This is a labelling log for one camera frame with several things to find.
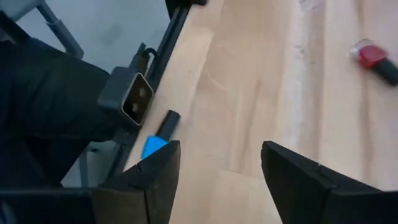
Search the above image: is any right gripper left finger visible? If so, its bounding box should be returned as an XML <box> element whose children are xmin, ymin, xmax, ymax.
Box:
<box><xmin>91</xmin><ymin>139</ymin><xmax>182</xmax><ymax>224</ymax></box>

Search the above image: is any black aluminium table frame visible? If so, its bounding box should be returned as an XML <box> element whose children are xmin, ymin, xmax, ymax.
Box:
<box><xmin>105</xmin><ymin>0</ymin><xmax>208</xmax><ymax>187</ymax></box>

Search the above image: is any grey metal chair leg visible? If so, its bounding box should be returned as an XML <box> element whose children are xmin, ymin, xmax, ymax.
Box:
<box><xmin>35</xmin><ymin>0</ymin><xmax>85</xmax><ymax>60</ymax></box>

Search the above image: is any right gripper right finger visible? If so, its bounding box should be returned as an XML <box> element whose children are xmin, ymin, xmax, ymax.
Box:
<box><xmin>261</xmin><ymin>140</ymin><xmax>398</xmax><ymax>224</ymax></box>

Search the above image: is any black camera cable plug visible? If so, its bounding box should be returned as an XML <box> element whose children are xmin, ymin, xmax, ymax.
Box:
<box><xmin>129</xmin><ymin>42</ymin><xmax>158</xmax><ymax>74</ymax></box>

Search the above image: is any grey table-level camera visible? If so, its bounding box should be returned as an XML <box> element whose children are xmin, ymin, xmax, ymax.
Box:
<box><xmin>97</xmin><ymin>66</ymin><xmax>155</xmax><ymax>129</ymax></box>

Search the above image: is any person's leg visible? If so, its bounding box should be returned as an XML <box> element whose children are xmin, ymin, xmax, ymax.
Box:
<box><xmin>0</xmin><ymin>11</ymin><xmax>121</xmax><ymax>189</ymax></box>

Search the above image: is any red nail polish bottle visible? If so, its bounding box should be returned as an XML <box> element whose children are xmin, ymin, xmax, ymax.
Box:
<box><xmin>349</xmin><ymin>39</ymin><xmax>398</xmax><ymax>87</ymax></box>

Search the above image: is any bright blue nail polish bottle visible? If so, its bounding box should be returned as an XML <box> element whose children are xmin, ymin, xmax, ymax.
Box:
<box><xmin>140</xmin><ymin>110</ymin><xmax>182</xmax><ymax>160</ymax></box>

